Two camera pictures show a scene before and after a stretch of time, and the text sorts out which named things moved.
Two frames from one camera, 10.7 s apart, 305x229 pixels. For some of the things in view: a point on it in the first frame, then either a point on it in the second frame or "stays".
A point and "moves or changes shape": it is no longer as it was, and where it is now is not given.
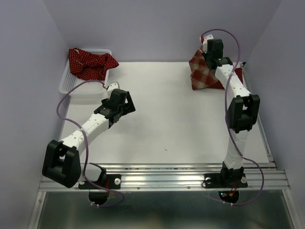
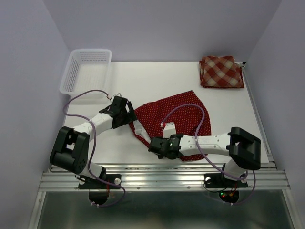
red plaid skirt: [202, 76] moves or changes shape
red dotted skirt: [89, 66] → [186, 110]
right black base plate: [225, 180] stays
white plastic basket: [88, 89] stays
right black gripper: [205, 56] → [162, 138]
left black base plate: [113, 182] stays
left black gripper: [128, 107] → [130, 117]
